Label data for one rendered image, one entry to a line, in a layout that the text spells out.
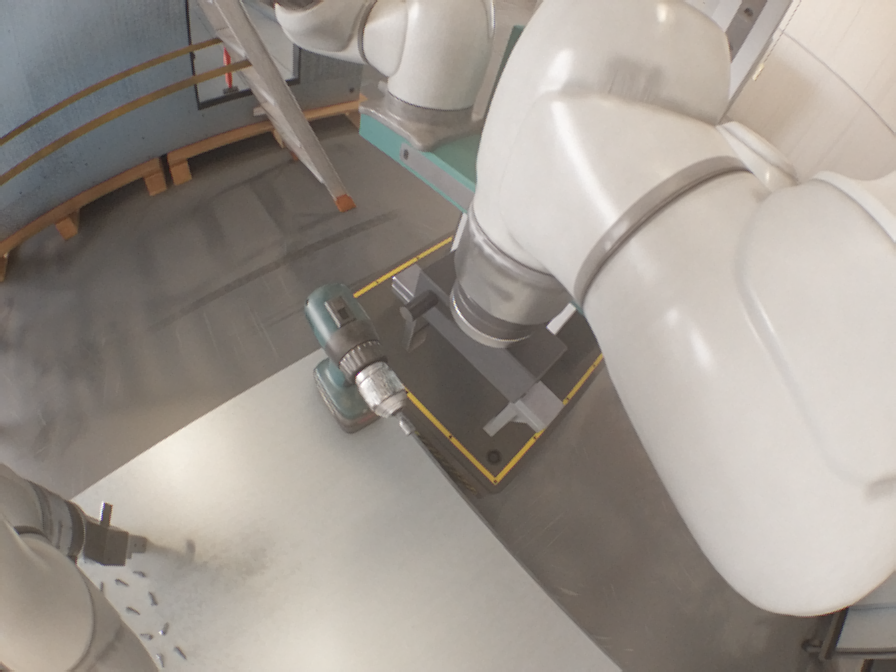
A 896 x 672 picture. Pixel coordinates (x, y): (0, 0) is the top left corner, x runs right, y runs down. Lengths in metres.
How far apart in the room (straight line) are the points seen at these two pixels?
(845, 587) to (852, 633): 2.50
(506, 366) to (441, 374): 0.73
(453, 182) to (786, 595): 0.59
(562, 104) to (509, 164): 0.04
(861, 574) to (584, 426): 1.44
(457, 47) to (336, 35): 0.19
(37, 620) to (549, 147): 0.35
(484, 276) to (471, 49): 0.44
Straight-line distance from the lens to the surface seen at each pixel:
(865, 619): 2.69
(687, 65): 0.16
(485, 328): 0.27
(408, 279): 0.37
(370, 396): 0.40
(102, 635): 0.32
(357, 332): 0.41
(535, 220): 0.17
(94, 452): 1.60
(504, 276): 0.22
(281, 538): 0.59
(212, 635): 0.65
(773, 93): 10.53
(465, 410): 1.01
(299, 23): 0.66
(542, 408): 0.34
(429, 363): 1.04
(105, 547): 0.53
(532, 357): 0.30
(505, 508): 1.32
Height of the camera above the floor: 1.23
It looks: 57 degrees down
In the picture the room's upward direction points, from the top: 23 degrees clockwise
